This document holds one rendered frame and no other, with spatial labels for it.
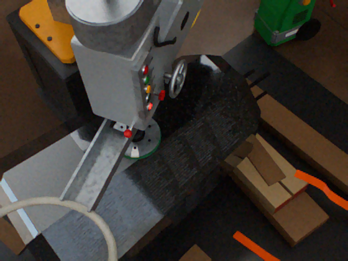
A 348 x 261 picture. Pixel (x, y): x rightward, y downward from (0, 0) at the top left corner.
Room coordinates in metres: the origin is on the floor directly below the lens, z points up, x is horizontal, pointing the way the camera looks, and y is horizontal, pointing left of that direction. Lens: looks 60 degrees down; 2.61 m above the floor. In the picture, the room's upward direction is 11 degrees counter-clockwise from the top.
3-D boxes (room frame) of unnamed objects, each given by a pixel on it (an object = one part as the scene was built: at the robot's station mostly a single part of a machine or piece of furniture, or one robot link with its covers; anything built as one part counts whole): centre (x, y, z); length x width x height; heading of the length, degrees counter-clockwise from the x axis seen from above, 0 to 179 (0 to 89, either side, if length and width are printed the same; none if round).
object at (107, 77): (1.08, -0.04, 1.32); 0.36 x 0.22 x 0.45; 146
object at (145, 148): (1.01, 0.00, 0.87); 0.22 x 0.22 x 0.04
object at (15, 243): (1.00, 0.84, 0.02); 0.25 x 0.10 x 0.01; 40
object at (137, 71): (0.89, -0.05, 1.37); 0.08 x 0.03 x 0.28; 146
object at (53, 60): (1.90, 0.19, 0.37); 0.66 x 0.66 x 0.74; 29
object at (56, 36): (1.90, 0.19, 0.76); 0.49 x 0.49 x 0.05; 29
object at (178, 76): (1.05, -0.17, 1.20); 0.15 x 0.10 x 0.15; 146
